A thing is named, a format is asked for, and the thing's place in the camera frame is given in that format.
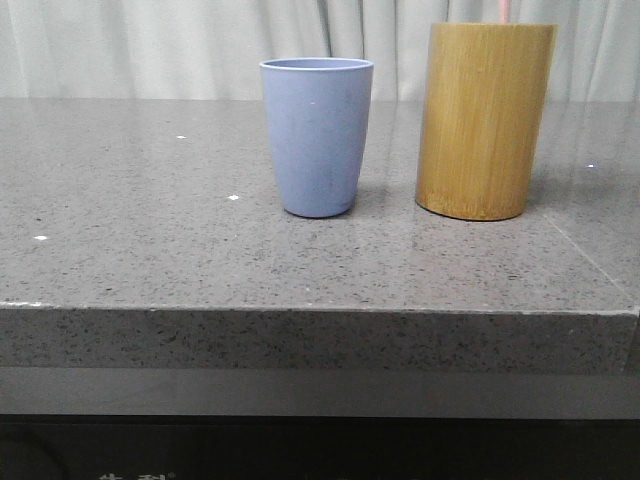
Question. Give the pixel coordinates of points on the bamboo cylindrical holder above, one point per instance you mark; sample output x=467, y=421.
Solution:
x=485, y=92

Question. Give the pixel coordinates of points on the pink chopstick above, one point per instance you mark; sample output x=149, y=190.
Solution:
x=504, y=11

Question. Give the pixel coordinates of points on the pale grey-green curtain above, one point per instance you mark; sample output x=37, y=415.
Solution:
x=211, y=49

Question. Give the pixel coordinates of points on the blue plastic cup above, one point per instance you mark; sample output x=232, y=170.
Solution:
x=317, y=111

